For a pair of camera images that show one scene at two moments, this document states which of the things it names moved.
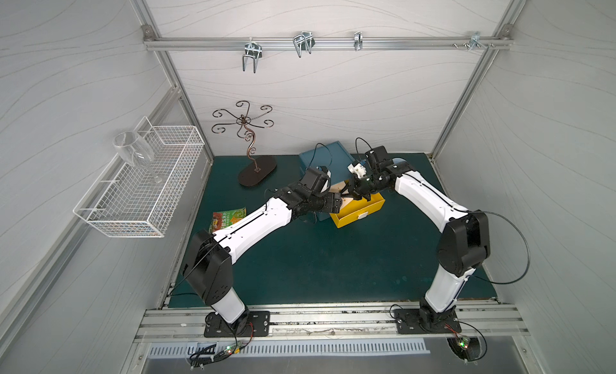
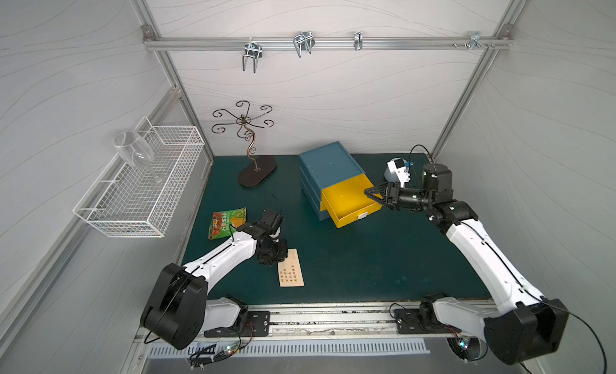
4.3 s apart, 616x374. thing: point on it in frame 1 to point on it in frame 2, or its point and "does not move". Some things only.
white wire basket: [123, 196] does not move
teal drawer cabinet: [332, 157] does not move
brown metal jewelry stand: [249, 177] does not move
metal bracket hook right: [475, 41] does not move
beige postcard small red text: [338, 187] to [290, 271]
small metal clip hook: [358, 38] does not move
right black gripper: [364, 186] to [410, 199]
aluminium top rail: [322, 42] does not move
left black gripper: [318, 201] to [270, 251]
